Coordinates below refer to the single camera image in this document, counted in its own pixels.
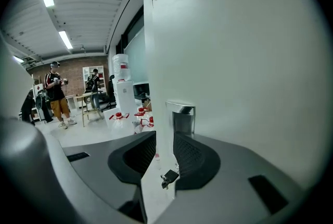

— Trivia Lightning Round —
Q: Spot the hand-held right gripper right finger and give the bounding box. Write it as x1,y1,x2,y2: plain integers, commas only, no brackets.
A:
173,131,222,191

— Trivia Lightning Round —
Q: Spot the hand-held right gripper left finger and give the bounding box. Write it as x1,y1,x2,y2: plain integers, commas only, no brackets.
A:
107,131,157,185

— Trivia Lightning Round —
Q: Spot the key with black fob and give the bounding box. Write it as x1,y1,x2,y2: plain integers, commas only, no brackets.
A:
160,168,180,190

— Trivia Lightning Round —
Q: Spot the white water dispenser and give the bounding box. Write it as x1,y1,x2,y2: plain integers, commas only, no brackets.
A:
114,81,137,119

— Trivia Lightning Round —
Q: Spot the white shelf unit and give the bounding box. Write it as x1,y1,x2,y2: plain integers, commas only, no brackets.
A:
82,65,106,93

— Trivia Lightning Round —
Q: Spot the white cabinet door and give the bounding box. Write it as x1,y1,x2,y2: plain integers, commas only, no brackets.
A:
140,0,327,223

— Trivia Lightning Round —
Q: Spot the round light wooden table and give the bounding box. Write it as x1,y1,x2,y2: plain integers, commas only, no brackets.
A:
74,91,105,127

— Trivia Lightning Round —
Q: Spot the black framed window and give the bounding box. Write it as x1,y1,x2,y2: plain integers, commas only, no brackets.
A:
116,5,145,88

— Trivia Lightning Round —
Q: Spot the clear water jug red cap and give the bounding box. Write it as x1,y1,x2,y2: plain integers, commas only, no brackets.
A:
132,116,156,135
108,112,131,136
134,107,148,125

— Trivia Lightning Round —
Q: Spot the water cooler bottle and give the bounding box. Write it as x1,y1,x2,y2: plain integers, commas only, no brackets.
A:
112,53,132,82

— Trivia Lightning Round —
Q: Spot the frosted glass board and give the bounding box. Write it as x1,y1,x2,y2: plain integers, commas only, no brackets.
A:
124,27,145,85

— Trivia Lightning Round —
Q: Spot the black office chair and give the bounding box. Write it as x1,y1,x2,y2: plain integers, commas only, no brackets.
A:
107,74,117,109

